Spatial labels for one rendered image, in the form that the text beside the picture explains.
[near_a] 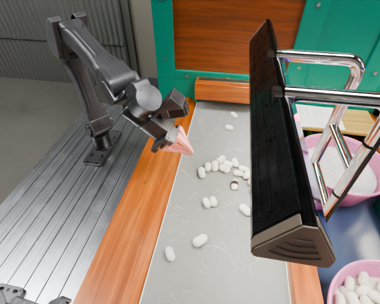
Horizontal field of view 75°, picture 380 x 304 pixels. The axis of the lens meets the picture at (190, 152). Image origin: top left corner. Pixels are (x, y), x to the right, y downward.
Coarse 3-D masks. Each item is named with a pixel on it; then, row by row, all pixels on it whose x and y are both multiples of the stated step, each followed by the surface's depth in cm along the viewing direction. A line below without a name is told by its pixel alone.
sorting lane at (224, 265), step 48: (192, 144) 85; (240, 144) 85; (192, 192) 70; (240, 192) 70; (192, 240) 60; (240, 240) 60; (144, 288) 52; (192, 288) 52; (240, 288) 52; (288, 288) 52
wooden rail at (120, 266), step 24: (144, 168) 74; (168, 168) 74; (144, 192) 67; (168, 192) 69; (120, 216) 62; (144, 216) 62; (120, 240) 57; (144, 240) 57; (96, 264) 53; (120, 264) 53; (144, 264) 54; (96, 288) 49; (120, 288) 49
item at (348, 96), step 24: (288, 48) 48; (360, 72) 47; (288, 96) 36; (312, 96) 36; (336, 96) 36; (360, 96) 35; (336, 120) 54; (336, 144) 52; (312, 168) 63; (360, 168) 43; (336, 192) 49
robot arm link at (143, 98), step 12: (132, 84) 50; (144, 84) 51; (108, 96) 57; (120, 96) 55; (132, 96) 52; (144, 96) 50; (156, 96) 52; (132, 108) 53; (144, 108) 50; (156, 108) 51
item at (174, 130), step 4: (172, 128) 60; (176, 128) 61; (180, 128) 62; (172, 132) 59; (176, 132) 60; (180, 132) 62; (184, 132) 63; (168, 136) 57; (172, 136) 58; (176, 136) 59; (184, 136) 63; (172, 140) 58; (168, 144) 58; (172, 144) 58; (176, 144) 66; (180, 148) 65; (184, 148) 66
